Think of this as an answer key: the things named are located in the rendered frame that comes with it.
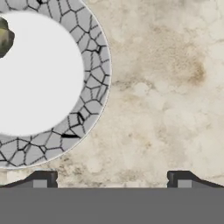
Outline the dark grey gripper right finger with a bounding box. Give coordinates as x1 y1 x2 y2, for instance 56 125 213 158
166 170 224 189

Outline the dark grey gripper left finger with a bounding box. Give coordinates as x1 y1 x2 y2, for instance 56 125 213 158
0 170 59 189

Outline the white plate with crackle rim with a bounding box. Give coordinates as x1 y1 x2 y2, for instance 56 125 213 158
0 0 113 170

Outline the olive green dumpling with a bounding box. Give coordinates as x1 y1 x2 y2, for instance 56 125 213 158
0 17 16 59

